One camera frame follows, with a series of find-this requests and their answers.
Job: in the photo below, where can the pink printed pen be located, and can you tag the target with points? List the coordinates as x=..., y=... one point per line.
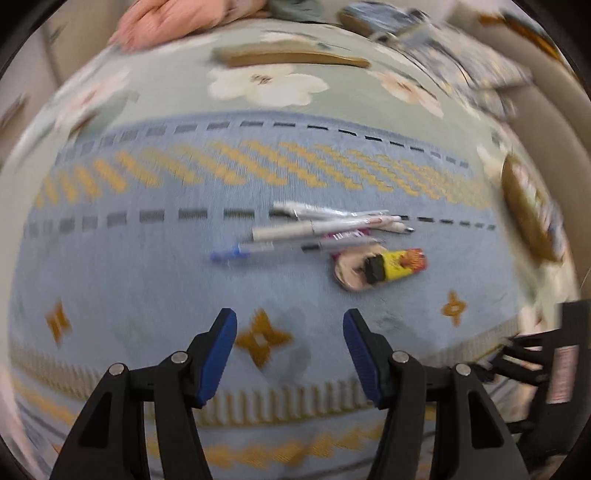
x=346, y=236

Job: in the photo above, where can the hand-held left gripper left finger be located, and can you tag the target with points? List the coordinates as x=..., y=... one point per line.
x=217, y=360

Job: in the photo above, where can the blue patterned mat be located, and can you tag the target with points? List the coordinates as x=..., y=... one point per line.
x=184, y=240

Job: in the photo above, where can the long wooden brush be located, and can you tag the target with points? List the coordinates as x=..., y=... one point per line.
x=295, y=57

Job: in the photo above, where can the blue capped pen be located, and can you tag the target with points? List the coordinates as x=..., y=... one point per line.
x=240, y=253

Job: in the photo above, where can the white capped pen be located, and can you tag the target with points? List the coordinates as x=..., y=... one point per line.
x=323, y=211

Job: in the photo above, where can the long white pen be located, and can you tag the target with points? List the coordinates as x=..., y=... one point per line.
x=300, y=229

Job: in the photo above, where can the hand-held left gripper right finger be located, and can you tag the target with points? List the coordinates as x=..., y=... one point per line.
x=362, y=360

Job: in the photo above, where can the blue patterned pillowcase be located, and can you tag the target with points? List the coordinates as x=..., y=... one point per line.
x=471, y=64

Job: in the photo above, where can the pink quilt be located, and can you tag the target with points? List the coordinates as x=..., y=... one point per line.
x=175, y=21

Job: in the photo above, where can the light blue bag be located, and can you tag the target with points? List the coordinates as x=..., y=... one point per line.
x=383, y=18

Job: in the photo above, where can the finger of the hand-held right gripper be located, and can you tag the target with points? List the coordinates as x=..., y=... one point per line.
x=531, y=344
x=517, y=369

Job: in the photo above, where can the round gold tray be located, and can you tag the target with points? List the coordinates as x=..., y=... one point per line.
x=512, y=203

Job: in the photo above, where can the floral green bedsheet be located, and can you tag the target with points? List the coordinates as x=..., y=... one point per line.
x=152, y=97

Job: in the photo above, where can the yellow toy figure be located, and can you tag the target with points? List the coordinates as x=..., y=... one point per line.
x=401, y=263

